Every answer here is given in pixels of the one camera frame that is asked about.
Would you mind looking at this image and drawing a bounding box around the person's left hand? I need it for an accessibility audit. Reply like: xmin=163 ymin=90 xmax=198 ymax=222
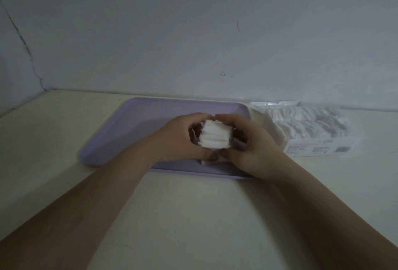
xmin=148 ymin=112 xmax=219 ymax=165

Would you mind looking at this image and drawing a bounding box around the person's right hand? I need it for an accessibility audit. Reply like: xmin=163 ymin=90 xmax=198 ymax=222
xmin=215 ymin=114 xmax=291 ymax=181

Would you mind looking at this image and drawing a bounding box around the stack of white cotton pads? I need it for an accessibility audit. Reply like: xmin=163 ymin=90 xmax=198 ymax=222
xmin=197 ymin=119 xmax=234 ymax=150

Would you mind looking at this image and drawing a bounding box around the person's right forearm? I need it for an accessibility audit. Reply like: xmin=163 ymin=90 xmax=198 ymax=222
xmin=266 ymin=161 xmax=398 ymax=270

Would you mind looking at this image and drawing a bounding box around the person's left forearm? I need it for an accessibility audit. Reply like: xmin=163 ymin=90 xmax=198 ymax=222
xmin=0 ymin=142 xmax=156 ymax=270

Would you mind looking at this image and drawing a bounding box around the purple plastic tray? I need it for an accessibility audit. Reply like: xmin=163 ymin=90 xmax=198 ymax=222
xmin=78 ymin=97 xmax=257 ymax=180

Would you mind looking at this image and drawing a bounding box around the clear plastic cotton pad box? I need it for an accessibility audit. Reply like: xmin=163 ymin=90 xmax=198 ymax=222
xmin=250 ymin=101 xmax=363 ymax=157

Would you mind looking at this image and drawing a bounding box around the row of white cotton pads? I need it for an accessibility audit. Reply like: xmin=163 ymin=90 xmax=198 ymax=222
xmin=266 ymin=106 xmax=352 ymax=143

